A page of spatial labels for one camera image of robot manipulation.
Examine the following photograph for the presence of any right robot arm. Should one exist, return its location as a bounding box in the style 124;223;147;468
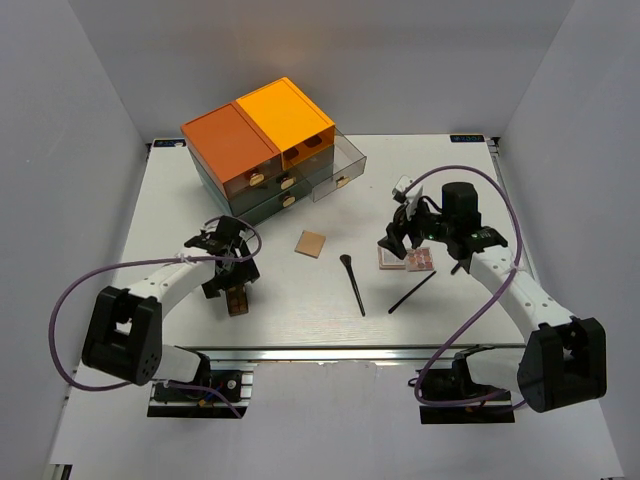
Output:
378;176;607;413

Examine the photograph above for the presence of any tan square compact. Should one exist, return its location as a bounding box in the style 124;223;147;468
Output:
294;230;326;259

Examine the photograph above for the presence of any peach compact with label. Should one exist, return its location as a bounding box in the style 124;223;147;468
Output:
378;247;406;271

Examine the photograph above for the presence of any clear drawer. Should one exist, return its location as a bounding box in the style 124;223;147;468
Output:
297;130;367;202

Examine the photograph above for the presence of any stacked drawer organizer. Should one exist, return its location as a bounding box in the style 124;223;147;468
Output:
181;77;336;225

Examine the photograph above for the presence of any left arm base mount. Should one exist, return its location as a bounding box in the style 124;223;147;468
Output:
147;364;254;419

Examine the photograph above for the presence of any nine colour eyeshadow palette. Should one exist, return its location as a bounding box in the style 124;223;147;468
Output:
404;247;434;272

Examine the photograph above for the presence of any aluminium table rail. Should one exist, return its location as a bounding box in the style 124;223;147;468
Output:
189;342;531;364

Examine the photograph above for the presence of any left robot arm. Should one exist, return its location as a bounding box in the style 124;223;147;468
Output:
81;215;260;399

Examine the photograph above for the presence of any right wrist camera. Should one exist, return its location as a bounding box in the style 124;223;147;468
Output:
392;175;423;220

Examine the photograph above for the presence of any small black round brush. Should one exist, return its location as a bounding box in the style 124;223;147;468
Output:
339;254;366;317

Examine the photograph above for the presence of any black logo sticker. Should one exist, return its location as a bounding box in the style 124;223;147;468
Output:
449;134;485;143

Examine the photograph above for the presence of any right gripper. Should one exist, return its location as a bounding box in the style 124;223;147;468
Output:
377;196;454;260

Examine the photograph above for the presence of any thin black makeup brush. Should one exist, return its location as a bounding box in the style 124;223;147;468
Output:
387;270;438;315

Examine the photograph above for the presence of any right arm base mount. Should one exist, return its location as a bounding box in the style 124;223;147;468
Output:
419;346;515;425

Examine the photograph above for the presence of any brown eyeshadow palette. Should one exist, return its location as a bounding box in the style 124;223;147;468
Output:
225;285;249;317

